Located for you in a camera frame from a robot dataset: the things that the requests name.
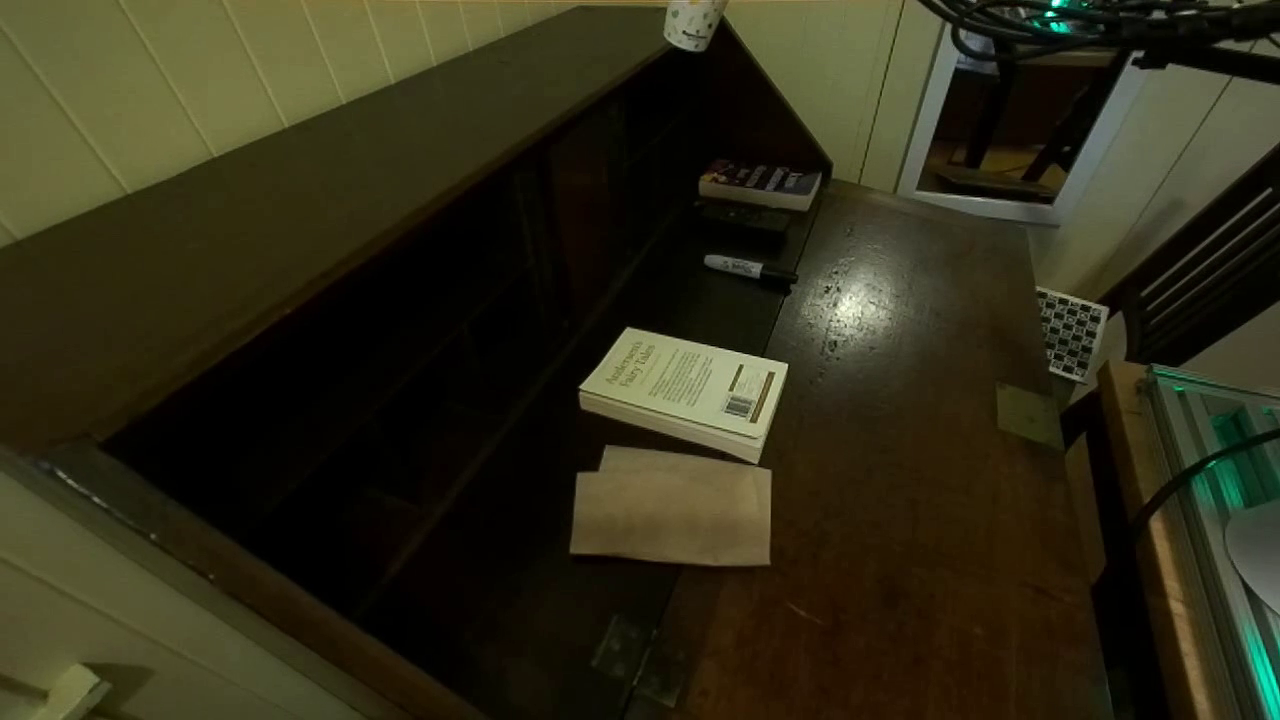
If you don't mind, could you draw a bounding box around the white speckled paper cup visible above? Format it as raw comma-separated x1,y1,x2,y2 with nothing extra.
664,0,728,52

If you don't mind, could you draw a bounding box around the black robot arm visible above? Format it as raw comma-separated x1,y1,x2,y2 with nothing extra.
920,0,1280,85

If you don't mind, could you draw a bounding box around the dark wooden cabinet hutch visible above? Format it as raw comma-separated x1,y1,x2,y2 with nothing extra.
0,6,822,720

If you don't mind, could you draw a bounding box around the white paperback book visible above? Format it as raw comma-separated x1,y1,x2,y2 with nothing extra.
574,326,789,464

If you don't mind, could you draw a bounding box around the black and white marker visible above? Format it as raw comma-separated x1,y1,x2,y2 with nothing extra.
705,252,797,282

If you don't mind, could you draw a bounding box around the black remote control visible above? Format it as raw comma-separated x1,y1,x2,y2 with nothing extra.
695,201,799,237

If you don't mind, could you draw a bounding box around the dark novel book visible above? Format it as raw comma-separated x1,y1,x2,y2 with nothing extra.
695,158,822,213

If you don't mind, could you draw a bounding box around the white perforated basket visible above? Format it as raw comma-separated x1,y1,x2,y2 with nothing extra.
1037,286,1109,379

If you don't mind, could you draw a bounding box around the white framed mirror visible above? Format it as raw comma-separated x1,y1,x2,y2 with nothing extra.
894,28,1130,225

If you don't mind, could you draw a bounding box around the dark wooden chair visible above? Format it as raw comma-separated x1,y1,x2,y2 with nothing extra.
1105,143,1280,362

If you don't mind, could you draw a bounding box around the glass top side table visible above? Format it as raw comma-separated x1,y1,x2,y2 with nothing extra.
1100,362,1280,720

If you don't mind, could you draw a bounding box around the black cable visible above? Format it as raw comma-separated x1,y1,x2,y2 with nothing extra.
1130,423,1280,535

